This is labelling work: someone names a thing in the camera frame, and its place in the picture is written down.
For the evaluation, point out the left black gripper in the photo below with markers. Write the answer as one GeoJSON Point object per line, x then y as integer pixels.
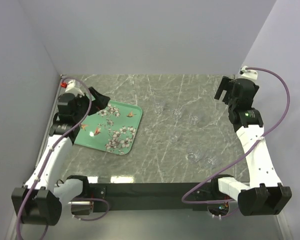
{"type": "Point", "coordinates": [100, 102]}

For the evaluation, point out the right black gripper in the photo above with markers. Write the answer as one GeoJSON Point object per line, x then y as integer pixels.
{"type": "Point", "coordinates": [226, 84]}

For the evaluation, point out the clear glass three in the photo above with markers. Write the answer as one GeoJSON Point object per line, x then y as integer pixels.
{"type": "Point", "coordinates": [193, 119]}

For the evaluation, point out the clear glass one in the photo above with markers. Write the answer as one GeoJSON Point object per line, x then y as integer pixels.
{"type": "Point", "coordinates": [159, 107]}

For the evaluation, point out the clear glass two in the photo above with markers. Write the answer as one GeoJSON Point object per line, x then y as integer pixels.
{"type": "Point", "coordinates": [176, 113]}

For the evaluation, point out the clear glass six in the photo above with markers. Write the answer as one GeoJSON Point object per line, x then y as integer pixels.
{"type": "Point", "coordinates": [211, 157]}

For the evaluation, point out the clear glass four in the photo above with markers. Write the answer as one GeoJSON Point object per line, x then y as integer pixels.
{"type": "Point", "coordinates": [174, 137]}

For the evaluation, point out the clear glass five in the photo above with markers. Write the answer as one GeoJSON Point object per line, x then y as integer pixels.
{"type": "Point", "coordinates": [194, 153]}

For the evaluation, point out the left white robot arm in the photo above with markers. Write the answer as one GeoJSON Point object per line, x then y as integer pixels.
{"type": "Point", "coordinates": [38, 201]}

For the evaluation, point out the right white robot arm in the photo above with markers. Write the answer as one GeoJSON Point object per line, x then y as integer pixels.
{"type": "Point", "coordinates": [265, 194]}

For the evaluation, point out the green floral tray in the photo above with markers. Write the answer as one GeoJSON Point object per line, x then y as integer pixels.
{"type": "Point", "coordinates": [112, 129]}

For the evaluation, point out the black base beam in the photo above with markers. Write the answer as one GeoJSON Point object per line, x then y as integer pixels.
{"type": "Point", "coordinates": [144, 196]}

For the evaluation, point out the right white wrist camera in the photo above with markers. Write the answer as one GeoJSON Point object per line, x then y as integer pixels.
{"type": "Point", "coordinates": [248, 74]}

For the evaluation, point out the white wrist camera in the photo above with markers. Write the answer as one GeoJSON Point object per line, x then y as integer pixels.
{"type": "Point", "coordinates": [72, 87]}
{"type": "Point", "coordinates": [248, 74]}

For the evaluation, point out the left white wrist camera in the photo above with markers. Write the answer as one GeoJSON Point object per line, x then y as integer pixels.
{"type": "Point", "coordinates": [72, 87]}

